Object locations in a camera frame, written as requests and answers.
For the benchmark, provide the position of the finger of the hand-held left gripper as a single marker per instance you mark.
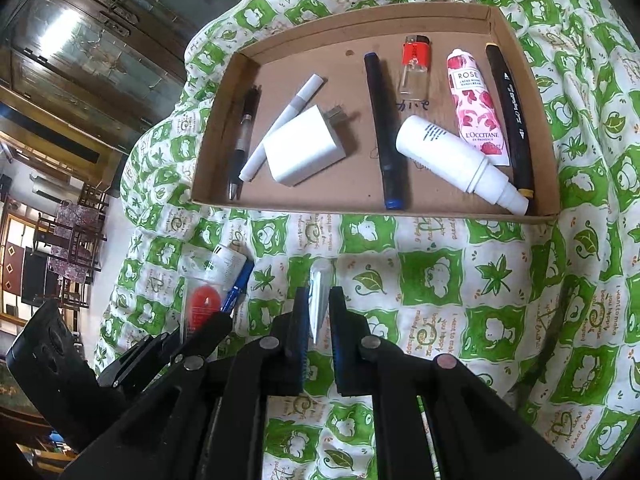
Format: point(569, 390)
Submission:
point(202, 332)
point(135, 365)

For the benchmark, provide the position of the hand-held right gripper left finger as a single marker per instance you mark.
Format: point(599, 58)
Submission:
point(300, 345)

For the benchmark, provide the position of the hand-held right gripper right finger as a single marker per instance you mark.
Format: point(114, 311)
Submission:
point(338, 345)

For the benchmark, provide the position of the clear plastic tube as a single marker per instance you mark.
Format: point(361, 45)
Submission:
point(320, 300)

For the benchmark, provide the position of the shallow cardboard tray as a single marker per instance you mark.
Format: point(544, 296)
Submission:
point(360, 180)

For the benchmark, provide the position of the white plug charger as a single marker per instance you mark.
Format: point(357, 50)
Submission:
point(300, 150)

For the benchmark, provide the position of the black ballpoint pen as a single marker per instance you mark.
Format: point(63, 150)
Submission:
point(245, 130)

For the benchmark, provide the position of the white plastic bottle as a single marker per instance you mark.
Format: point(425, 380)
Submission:
point(440, 147)

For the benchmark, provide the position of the white stick pen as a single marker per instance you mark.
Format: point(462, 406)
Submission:
point(307, 92)

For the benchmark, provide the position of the floral hand cream tube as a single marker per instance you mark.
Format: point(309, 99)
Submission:
point(470, 95)

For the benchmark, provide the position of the red lighter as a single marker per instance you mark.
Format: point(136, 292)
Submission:
point(415, 55)

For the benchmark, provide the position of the blue pen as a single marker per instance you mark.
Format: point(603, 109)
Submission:
point(238, 289)

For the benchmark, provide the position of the dark wooden chairs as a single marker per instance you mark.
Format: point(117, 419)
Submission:
point(70, 245)

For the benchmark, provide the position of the green and white printed blanket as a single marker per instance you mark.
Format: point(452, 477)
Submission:
point(450, 290)

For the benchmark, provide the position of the white air conditioner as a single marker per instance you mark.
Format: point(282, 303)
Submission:
point(52, 185)

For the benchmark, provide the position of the black marker with blue cap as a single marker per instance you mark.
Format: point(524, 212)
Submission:
point(382, 135)

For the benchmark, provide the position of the black marker with yellow cap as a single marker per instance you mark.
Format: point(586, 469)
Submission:
point(507, 100)

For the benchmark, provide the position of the dark wooden glass-door cabinet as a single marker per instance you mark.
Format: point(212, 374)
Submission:
point(100, 50)

